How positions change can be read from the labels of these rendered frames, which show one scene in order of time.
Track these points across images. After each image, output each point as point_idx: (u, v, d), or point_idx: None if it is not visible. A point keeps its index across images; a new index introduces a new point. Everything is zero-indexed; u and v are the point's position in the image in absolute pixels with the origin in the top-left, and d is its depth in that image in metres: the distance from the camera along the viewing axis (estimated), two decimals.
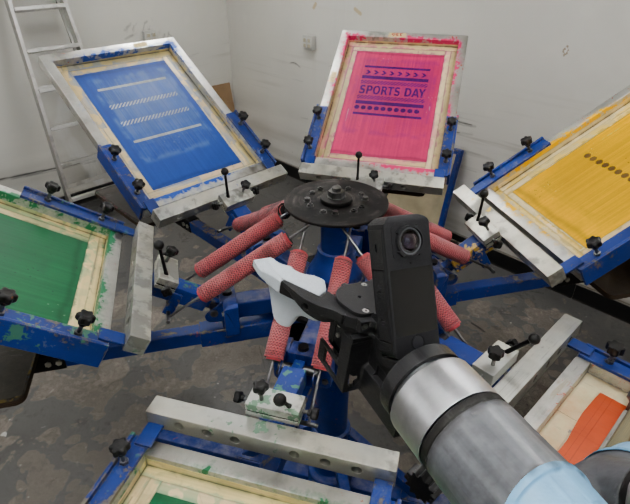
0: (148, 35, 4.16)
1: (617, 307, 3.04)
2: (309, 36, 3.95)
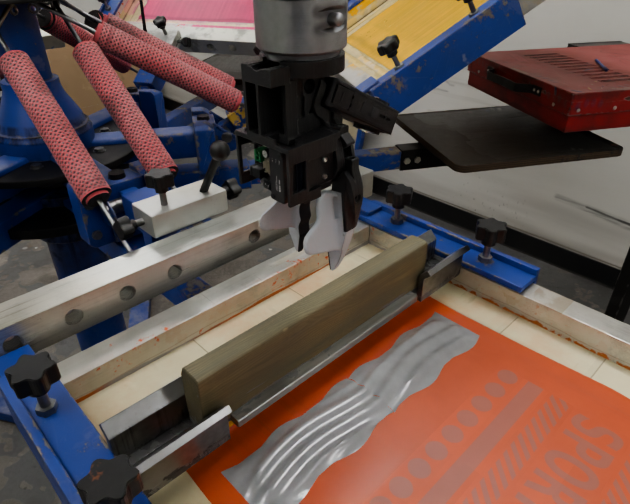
0: None
1: (548, 249, 2.53)
2: None
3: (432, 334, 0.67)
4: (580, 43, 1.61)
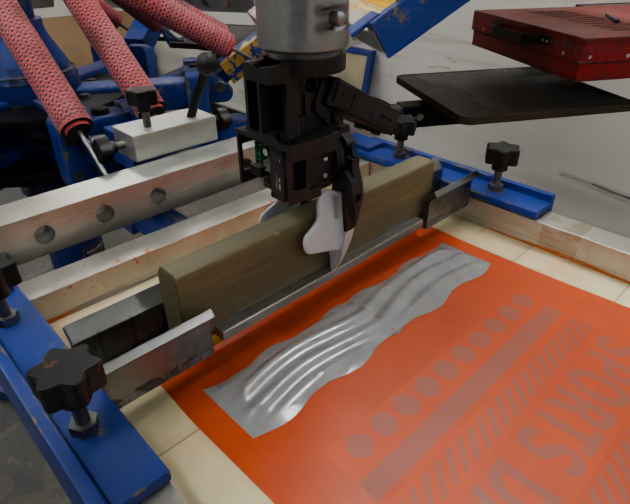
0: None
1: None
2: None
3: (439, 261, 0.61)
4: (588, 4, 1.56)
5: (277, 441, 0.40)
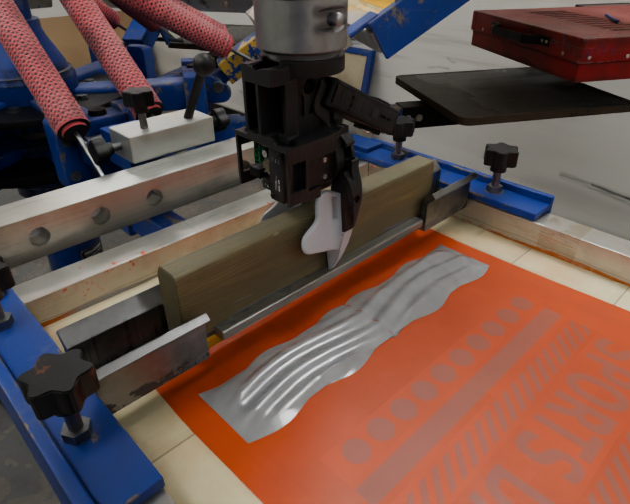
0: None
1: None
2: None
3: (437, 263, 0.61)
4: (588, 4, 1.55)
5: (272, 446, 0.40)
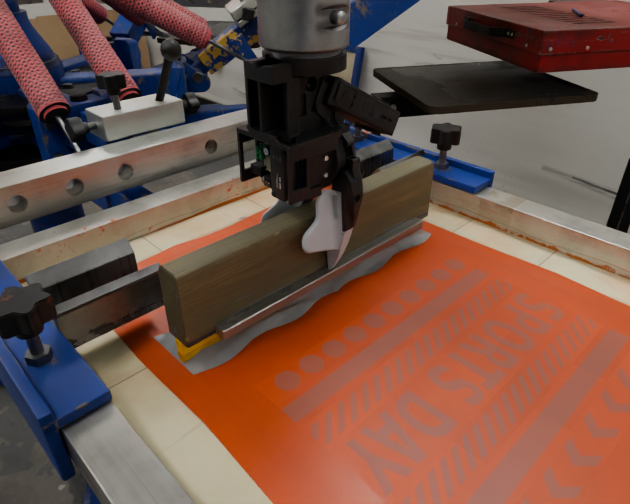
0: None
1: None
2: None
3: None
4: (561, 0, 1.61)
5: (214, 377, 0.45)
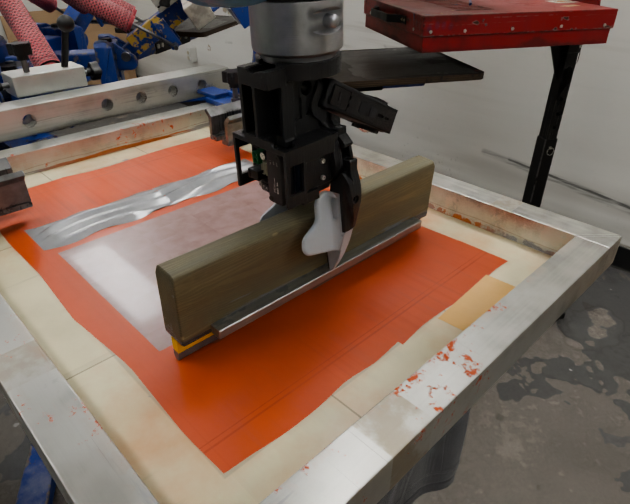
0: None
1: None
2: None
3: (231, 168, 0.84)
4: None
5: (58, 252, 0.63)
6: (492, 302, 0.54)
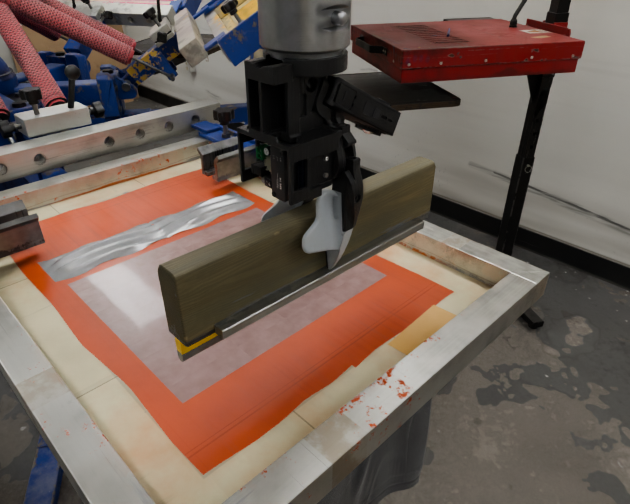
0: None
1: (466, 213, 2.80)
2: None
3: (220, 201, 0.94)
4: (453, 18, 1.88)
5: (68, 283, 0.73)
6: (435, 330, 0.64)
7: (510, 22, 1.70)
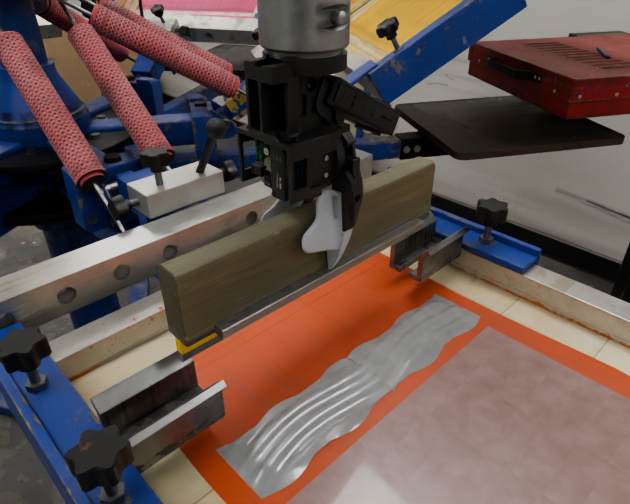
0: None
1: (549, 244, 2.52)
2: None
3: (432, 315, 0.66)
4: (581, 33, 1.60)
5: (283, 502, 0.45)
6: None
7: None
